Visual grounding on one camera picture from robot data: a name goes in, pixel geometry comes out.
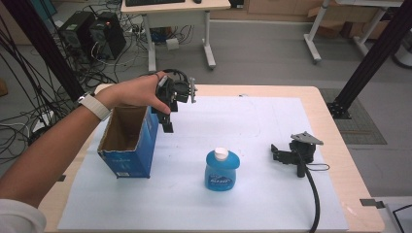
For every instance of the blue bottle with white cap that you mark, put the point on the blue bottle with white cap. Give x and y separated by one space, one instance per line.
222 174

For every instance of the white sleeve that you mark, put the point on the white sleeve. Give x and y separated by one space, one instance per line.
19 216

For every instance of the grey floor mat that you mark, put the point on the grey floor mat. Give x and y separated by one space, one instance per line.
362 129

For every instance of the black computer tower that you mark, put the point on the black computer tower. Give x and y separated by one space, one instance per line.
76 32
108 35

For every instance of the white desk with legs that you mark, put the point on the white desk with legs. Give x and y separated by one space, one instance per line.
315 39
175 7

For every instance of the white table mat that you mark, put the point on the white table mat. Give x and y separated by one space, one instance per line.
259 200

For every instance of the blue cardboard box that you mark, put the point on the blue cardboard box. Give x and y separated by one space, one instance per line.
136 152

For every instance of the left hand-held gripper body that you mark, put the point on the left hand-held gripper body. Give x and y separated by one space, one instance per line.
176 89

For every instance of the person's left hand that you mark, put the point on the person's left hand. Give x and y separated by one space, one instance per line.
136 92

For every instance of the black metal stand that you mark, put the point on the black metal stand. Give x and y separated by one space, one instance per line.
45 48
372 61

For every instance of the black computer mouse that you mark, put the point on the black computer mouse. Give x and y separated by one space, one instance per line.
197 1

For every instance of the black keyboard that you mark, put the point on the black keyboard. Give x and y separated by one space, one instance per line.
154 2

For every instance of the black tape piece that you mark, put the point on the black tape piece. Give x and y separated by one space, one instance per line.
372 203
61 178

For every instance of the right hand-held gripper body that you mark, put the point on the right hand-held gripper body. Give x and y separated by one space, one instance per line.
302 150

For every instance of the small white box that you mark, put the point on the small white box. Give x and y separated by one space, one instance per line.
172 44

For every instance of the white wristband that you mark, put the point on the white wristband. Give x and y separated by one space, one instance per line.
95 106

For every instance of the cardboard boxes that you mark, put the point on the cardboard boxes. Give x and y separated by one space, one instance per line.
340 27

